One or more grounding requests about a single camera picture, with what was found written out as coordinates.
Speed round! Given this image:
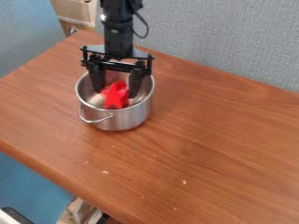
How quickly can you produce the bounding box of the black cable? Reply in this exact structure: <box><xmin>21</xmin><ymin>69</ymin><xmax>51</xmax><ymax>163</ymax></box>
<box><xmin>132</xmin><ymin>11</ymin><xmax>149</xmax><ymax>39</ymax></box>

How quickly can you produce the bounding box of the red cross-shaped plastic bar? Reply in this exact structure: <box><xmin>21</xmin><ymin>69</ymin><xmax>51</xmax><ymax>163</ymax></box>
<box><xmin>101</xmin><ymin>80</ymin><xmax>128</xmax><ymax>109</ymax></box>

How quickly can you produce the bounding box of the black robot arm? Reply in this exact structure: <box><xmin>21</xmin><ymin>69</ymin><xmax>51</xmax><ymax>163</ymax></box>
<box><xmin>80</xmin><ymin>0</ymin><xmax>154</xmax><ymax>99</ymax></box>

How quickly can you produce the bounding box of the stainless steel pot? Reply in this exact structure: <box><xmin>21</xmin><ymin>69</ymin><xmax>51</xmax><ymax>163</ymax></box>
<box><xmin>74</xmin><ymin>71</ymin><xmax>156</xmax><ymax>132</ymax></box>

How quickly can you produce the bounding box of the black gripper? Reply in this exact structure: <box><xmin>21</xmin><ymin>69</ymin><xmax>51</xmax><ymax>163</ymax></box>
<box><xmin>80</xmin><ymin>45</ymin><xmax>154</xmax><ymax>98</ymax></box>

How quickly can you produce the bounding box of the wooden table leg frame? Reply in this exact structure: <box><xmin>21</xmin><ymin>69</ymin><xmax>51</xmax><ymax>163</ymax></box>
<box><xmin>56</xmin><ymin>198</ymin><xmax>102</xmax><ymax>224</ymax></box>

